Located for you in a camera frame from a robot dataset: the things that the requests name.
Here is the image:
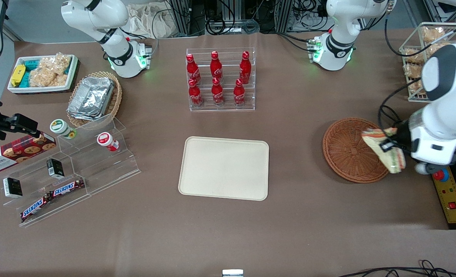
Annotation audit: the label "crumpled beige cloth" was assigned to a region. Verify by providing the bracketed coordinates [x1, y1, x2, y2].
[127, 3, 175, 39]

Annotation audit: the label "red lid white cup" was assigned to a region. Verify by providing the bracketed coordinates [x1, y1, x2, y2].
[97, 132, 120, 152]

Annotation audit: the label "aluminium frame post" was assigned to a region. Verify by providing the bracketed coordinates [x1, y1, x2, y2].
[170, 0, 193, 37]
[275, 0, 295, 33]

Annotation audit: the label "red cookie box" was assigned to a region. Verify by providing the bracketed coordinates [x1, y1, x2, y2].
[0, 132, 57, 174]

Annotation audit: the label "round brown wicker basket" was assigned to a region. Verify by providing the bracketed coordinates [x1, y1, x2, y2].
[323, 117, 391, 184]

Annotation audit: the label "small black box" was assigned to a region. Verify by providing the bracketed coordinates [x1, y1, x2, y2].
[47, 158, 65, 179]
[3, 177, 23, 199]

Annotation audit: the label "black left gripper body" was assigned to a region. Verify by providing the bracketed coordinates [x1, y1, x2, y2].
[394, 120, 416, 154]

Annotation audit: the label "black yellow control box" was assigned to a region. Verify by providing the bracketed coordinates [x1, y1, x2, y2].
[430, 152, 456, 230]

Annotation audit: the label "oval tan wicker basket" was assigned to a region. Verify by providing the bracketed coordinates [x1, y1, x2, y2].
[67, 71, 123, 128]

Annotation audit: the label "clear acrylic bottle rack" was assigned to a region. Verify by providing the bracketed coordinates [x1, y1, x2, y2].
[186, 47, 256, 112]

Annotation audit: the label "triangular sandwich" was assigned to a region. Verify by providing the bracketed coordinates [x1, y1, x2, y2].
[362, 128, 407, 174]

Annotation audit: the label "black cable with plug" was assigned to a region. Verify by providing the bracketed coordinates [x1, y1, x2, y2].
[378, 104, 402, 132]

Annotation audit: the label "coiled black cables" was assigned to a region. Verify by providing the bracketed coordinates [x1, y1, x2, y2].
[204, 0, 261, 36]

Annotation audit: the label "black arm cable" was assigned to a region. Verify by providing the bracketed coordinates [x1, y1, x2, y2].
[378, 17, 456, 112]

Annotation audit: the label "white wire rack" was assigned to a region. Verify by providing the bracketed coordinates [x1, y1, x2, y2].
[399, 22, 456, 103]

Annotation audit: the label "beige plastic tray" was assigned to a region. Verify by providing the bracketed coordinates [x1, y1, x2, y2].
[178, 136, 270, 201]

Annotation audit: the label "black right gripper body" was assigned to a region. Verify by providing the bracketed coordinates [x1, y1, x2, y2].
[0, 113, 39, 140]

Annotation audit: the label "green lid white cup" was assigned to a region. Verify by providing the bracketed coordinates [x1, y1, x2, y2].
[50, 119, 77, 140]

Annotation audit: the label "thin black cable bundle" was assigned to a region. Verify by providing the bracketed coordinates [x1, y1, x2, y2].
[339, 260, 456, 277]

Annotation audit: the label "brown snickers bar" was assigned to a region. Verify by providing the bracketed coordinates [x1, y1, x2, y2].
[20, 194, 52, 222]
[49, 178, 86, 197]

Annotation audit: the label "yellow snack pack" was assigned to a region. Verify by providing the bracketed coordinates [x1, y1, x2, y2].
[11, 64, 26, 87]

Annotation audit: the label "white rectangular snack bin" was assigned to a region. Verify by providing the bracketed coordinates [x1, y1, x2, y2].
[7, 54, 80, 95]

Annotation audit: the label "clear acrylic stepped display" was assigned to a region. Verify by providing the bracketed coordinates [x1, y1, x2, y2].
[0, 113, 141, 228]

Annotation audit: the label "silver foil container stack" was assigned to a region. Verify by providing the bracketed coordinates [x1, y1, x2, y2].
[67, 76, 115, 122]

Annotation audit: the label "red cola bottle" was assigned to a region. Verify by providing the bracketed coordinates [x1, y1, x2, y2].
[186, 53, 201, 84]
[210, 51, 223, 82]
[211, 77, 225, 107]
[239, 51, 251, 83]
[233, 78, 246, 107]
[188, 78, 203, 108]

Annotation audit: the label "clear rice cracker bag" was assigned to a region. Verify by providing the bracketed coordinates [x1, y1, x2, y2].
[29, 53, 72, 88]

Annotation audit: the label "teal snack box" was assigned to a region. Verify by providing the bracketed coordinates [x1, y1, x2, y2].
[22, 59, 41, 88]

